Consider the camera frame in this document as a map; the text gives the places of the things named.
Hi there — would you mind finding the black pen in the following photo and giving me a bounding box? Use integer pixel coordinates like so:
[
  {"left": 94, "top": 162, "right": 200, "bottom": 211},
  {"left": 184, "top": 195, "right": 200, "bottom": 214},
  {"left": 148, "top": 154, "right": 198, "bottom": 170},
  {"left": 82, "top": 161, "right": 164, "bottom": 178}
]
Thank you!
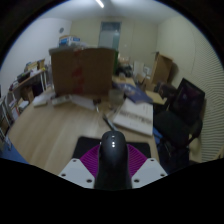
[{"left": 102, "top": 113, "right": 118, "bottom": 132}]

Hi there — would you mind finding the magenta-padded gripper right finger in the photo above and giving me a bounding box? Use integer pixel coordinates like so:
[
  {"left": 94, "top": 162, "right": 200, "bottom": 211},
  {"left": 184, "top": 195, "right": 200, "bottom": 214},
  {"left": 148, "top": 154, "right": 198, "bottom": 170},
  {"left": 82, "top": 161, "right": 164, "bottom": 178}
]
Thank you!
[{"left": 126, "top": 143, "right": 169, "bottom": 190}]

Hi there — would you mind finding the white open book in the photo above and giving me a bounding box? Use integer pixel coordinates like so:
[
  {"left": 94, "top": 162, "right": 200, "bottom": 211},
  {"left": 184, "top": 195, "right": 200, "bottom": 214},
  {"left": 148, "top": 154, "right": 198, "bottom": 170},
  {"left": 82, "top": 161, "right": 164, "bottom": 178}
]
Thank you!
[{"left": 112, "top": 97, "right": 155, "bottom": 137}]

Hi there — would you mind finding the tall brown cardboard box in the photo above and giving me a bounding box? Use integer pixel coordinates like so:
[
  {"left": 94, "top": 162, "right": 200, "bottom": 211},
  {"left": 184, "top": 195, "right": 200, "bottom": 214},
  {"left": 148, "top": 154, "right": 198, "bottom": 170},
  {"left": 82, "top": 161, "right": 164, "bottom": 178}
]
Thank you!
[{"left": 151, "top": 52, "right": 175, "bottom": 85}]

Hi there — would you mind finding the blue and white display cabinet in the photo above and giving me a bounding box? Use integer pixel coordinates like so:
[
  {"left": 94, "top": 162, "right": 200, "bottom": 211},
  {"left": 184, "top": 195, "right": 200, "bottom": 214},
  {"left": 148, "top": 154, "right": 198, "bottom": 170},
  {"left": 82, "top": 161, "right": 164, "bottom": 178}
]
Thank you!
[{"left": 58, "top": 34, "right": 81, "bottom": 47}]

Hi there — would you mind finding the ceiling tube light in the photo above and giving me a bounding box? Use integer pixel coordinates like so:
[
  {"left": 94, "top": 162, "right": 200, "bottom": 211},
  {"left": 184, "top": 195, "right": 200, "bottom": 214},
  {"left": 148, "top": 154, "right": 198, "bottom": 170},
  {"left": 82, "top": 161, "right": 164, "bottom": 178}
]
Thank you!
[{"left": 94, "top": 0, "right": 106, "bottom": 9}]

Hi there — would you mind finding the black computer mouse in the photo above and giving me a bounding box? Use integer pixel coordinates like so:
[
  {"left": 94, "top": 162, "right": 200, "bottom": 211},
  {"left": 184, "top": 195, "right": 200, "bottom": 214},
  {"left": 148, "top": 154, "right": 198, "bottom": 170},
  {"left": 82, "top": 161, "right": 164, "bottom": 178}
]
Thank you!
[{"left": 93, "top": 130, "right": 133, "bottom": 191}]

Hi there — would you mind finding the white-legged wooden side desk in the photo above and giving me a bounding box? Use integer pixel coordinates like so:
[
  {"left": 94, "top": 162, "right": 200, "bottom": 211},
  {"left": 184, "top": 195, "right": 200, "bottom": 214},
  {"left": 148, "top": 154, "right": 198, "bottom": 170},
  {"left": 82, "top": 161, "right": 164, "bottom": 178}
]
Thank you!
[{"left": 9, "top": 65, "right": 52, "bottom": 102}]

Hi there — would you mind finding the blue book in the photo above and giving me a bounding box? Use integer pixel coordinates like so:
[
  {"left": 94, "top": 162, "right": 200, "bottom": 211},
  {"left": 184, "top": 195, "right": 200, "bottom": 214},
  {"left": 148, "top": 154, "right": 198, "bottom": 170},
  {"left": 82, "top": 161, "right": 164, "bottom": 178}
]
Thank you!
[{"left": 114, "top": 81, "right": 155, "bottom": 105}]

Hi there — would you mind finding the black monitor screen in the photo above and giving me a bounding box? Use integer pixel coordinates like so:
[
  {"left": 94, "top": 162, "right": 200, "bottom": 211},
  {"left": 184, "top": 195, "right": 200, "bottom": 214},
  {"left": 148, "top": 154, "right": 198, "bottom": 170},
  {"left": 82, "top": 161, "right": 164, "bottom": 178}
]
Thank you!
[{"left": 167, "top": 77, "right": 206, "bottom": 127}]

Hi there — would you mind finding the white paper with handwriting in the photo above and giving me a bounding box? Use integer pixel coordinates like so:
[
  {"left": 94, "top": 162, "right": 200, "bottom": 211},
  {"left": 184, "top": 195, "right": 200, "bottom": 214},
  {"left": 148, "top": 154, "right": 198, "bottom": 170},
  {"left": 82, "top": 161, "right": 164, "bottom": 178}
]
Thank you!
[{"left": 69, "top": 93, "right": 98, "bottom": 111}]

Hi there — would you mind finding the pale door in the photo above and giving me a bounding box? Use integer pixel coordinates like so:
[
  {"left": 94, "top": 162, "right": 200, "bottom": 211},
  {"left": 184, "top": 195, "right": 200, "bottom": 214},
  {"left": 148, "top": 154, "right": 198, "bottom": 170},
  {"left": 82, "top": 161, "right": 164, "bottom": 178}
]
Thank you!
[{"left": 98, "top": 21, "right": 122, "bottom": 51}]

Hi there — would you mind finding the large brown cardboard box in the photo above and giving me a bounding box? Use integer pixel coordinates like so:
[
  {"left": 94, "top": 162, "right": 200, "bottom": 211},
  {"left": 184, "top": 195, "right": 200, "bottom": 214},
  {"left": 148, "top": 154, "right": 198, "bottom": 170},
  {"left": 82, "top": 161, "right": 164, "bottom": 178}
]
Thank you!
[{"left": 48, "top": 46, "right": 117, "bottom": 98}]

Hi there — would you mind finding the black office chair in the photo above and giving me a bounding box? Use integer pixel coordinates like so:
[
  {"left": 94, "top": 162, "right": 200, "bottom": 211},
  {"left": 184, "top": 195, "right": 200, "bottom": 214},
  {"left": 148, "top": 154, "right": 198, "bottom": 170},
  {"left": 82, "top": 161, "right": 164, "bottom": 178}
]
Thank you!
[{"left": 153, "top": 109, "right": 204, "bottom": 168}]

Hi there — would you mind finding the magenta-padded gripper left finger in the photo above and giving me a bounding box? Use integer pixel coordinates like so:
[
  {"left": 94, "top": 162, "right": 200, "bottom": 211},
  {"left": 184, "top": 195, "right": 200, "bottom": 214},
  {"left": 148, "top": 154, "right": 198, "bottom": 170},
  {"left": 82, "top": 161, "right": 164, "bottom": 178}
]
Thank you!
[{"left": 57, "top": 143, "right": 101, "bottom": 190}]

